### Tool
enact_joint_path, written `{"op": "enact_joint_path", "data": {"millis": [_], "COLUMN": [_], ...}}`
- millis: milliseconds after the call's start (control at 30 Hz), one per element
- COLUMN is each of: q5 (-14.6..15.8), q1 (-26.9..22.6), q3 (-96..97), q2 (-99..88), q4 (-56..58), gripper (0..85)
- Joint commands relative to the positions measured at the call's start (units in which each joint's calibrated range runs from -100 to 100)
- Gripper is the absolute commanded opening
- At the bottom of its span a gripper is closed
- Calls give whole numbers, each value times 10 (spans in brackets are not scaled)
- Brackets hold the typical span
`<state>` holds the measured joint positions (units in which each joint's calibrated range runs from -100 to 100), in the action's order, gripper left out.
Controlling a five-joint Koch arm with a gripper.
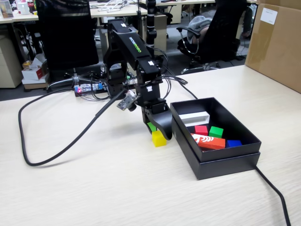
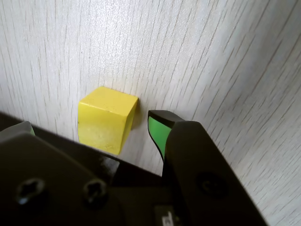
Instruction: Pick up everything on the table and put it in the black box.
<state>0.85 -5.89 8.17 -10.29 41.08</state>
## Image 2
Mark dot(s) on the yellow wooden cube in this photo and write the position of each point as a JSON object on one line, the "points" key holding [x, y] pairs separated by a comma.
{"points": [[103, 113]]}

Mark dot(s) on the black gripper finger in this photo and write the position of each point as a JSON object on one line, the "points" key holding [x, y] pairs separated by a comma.
{"points": [[47, 183], [200, 160]]}

